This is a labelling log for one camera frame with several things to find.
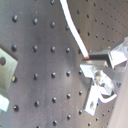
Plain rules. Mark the metal cable clip bracket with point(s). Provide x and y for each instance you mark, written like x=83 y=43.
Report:
x=7 y=68

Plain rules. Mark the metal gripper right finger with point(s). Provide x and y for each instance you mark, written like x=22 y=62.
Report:
x=114 y=55

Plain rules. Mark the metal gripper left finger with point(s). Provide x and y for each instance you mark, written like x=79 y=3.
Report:
x=104 y=83

